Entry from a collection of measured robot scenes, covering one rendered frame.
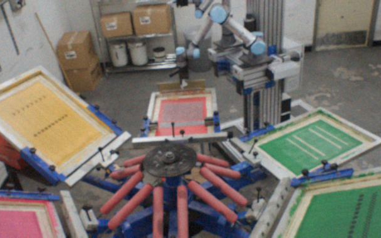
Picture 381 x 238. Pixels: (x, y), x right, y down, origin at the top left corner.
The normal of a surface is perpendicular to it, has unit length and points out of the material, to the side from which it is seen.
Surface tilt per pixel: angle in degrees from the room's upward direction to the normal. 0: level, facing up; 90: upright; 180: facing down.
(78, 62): 90
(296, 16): 90
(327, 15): 90
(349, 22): 90
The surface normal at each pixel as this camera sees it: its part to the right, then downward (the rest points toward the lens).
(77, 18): -0.01, 0.52
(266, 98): 0.40, 0.44
